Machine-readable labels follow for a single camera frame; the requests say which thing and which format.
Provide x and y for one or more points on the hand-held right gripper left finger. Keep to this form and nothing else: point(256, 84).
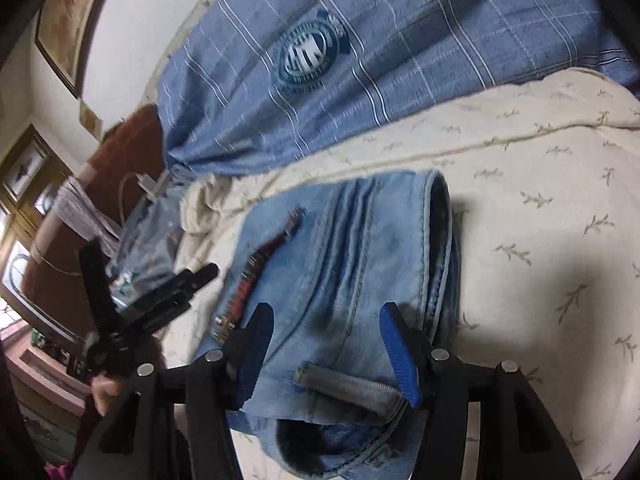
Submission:
point(252, 355)

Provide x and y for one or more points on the small wall picture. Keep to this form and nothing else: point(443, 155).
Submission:
point(90, 119)

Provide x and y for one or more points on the grey striped cloth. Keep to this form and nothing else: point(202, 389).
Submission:
point(80, 210)

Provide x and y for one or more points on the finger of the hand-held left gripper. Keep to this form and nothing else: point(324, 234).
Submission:
point(97, 285)
point(165, 300)

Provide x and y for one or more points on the grey blue garment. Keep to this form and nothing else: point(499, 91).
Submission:
point(150, 230)

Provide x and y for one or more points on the blue plaid blanket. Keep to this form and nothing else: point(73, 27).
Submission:
point(400, 35)

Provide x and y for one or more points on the large framed wall picture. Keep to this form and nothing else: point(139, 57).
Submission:
point(65, 25)

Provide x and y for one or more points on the cream leaf-print sheet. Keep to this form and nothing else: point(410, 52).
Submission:
point(525, 210)

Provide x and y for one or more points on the gold framed picture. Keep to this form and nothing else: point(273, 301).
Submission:
point(25, 170)

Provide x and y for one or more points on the pink dresser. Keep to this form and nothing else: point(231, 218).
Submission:
point(40, 380)

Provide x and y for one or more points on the white charger plug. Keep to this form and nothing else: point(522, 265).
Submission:
point(150, 185)

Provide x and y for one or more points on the person's left hand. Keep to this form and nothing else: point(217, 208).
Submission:
point(105, 392)

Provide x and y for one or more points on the blue denim pants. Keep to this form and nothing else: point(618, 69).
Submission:
point(350, 260)

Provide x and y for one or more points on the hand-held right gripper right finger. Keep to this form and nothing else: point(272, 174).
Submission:
point(400, 355)

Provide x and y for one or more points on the brown headboard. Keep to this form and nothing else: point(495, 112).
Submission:
point(135, 140)

